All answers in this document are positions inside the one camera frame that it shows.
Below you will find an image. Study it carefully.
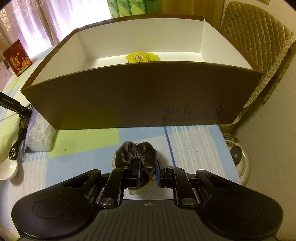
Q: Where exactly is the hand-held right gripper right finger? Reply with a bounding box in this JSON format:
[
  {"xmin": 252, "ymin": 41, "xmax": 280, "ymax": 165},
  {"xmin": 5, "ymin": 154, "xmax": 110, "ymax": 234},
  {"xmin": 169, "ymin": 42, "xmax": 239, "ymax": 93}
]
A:
[{"xmin": 155, "ymin": 160, "xmax": 234, "ymax": 208}]

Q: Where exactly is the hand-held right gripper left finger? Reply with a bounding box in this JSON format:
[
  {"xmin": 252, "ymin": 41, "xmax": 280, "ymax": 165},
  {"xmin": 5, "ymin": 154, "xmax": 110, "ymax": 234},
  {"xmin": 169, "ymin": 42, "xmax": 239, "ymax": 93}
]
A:
[{"xmin": 62, "ymin": 160, "xmax": 142, "ymax": 208}]

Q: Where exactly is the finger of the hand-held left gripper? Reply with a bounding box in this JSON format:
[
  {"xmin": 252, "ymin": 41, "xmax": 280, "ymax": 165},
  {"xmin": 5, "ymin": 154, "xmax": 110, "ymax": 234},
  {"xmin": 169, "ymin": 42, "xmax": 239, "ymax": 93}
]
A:
[{"xmin": 16, "ymin": 103, "xmax": 33, "ymax": 118}]

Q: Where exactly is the dark velvet scrunchie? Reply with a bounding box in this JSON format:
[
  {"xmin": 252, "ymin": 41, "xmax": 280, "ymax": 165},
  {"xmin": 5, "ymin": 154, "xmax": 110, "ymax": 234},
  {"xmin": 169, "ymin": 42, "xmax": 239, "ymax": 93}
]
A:
[{"xmin": 112, "ymin": 141, "xmax": 159, "ymax": 193}]

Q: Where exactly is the clear box of floss picks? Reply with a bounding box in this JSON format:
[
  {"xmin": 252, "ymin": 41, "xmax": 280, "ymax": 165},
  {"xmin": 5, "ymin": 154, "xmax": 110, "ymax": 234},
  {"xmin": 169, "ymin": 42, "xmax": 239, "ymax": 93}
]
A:
[{"xmin": 25, "ymin": 113, "xmax": 58, "ymax": 152}]

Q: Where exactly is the black cable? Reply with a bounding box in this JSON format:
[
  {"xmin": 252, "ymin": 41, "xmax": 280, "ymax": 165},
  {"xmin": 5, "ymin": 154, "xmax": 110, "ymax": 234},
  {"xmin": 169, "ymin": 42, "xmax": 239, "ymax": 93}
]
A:
[{"xmin": 9, "ymin": 111, "xmax": 31, "ymax": 160}]

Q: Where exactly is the white ceramic spoon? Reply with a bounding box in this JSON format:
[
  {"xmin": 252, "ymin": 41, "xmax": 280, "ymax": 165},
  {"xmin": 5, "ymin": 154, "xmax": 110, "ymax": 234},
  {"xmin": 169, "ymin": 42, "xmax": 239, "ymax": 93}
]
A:
[{"xmin": 0, "ymin": 158, "xmax": 19, "ymax": 181}]

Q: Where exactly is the brown cardboard box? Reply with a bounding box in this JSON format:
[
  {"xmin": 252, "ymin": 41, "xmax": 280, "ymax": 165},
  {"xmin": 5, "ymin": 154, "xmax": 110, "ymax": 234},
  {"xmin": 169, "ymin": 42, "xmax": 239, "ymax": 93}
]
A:
[{"xmin": 20, "ymin": 15, "xmax": 264, "ymax": 130}]

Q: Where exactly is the yellow snack packet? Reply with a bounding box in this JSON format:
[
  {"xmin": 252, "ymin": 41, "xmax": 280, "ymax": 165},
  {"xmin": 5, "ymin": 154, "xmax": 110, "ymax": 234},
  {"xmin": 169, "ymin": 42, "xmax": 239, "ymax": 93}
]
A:
[{"xmin": 125, "ymin": 52, "xmax": 160, "ymax": 63}]

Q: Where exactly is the red printed box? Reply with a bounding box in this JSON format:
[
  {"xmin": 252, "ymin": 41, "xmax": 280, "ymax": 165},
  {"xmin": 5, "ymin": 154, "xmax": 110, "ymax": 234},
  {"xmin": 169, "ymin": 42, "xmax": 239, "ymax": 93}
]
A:
[{"xmin": 3, "ymin": 39, "xmax": 31, "ymax": 77}]

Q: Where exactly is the white round appliance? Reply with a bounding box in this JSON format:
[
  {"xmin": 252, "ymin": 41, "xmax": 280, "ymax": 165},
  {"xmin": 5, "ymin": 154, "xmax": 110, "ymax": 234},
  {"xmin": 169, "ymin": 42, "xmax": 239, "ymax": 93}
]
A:
[{"xmin": 223, "ymin": 134, "xmax": 251, "ymax": 186}]

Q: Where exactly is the pink sheer curtain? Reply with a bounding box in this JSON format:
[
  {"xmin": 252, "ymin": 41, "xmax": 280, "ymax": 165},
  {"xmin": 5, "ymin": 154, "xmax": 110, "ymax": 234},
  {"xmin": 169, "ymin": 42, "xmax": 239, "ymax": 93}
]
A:
[{"xmin": 0, "ymin": 0, "xmax": 111, "ymax": 58}]

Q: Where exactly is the green tissue multipack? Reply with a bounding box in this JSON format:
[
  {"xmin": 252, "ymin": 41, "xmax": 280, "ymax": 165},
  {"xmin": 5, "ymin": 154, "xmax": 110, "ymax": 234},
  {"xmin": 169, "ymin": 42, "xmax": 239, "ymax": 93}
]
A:
[{"xmin": 107, "ymin": 0, "xmax": 162, "ymax": 18}]

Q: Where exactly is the wooden door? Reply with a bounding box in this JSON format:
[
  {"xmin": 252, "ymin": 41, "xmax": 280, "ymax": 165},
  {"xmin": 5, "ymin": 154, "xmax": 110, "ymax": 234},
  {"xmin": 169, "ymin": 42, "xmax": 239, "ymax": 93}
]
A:
[{"xmin": 162, "ymin": 0, "xmax": 225, "ymax": 21}]

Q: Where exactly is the chair with quilted cover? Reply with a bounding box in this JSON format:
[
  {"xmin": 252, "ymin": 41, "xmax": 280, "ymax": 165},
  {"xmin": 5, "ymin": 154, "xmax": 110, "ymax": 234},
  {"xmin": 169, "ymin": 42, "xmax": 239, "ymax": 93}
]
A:
[{"xmin": 218, "ymin": 0, "xmax": 296, "ymax": 128}]

